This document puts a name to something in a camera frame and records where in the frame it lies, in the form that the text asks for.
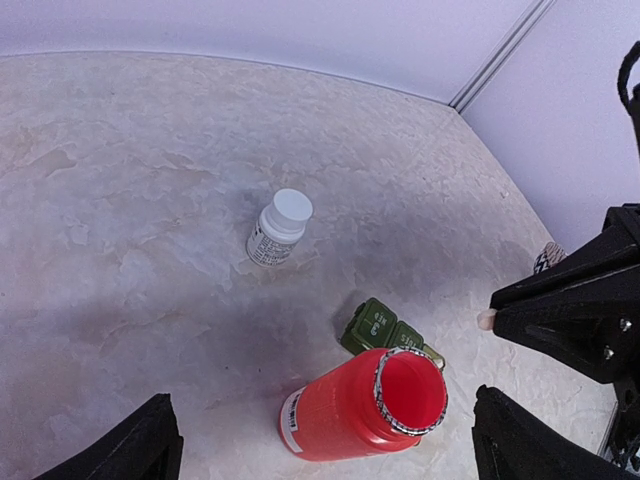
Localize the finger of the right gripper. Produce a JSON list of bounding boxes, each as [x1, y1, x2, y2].
[[490, 204, 639, 384]]

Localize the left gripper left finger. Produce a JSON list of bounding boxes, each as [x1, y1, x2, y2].
[[39, 394, 184, 480]]

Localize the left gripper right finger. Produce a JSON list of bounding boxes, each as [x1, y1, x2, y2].
[[472, 385, 635, 480]]

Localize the pink pill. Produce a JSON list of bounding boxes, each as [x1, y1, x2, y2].
[[477, 309, 497, 331]]

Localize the orange pill bottle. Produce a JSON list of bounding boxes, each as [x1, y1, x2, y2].
[[278, 347, 448, 462]]

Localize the green weekly pill organizer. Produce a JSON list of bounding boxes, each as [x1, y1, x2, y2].
[[339, 297, 446, 370]]

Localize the red patterned bowl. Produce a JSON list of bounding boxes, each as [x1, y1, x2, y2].
[[533, 242, 567, 274]]

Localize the small white pill bottle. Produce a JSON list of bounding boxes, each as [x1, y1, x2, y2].
[[246, 188, 313, 267]]

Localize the right aluminium frame post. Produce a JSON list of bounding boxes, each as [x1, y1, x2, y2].
[[448, 0, 556, 115]]

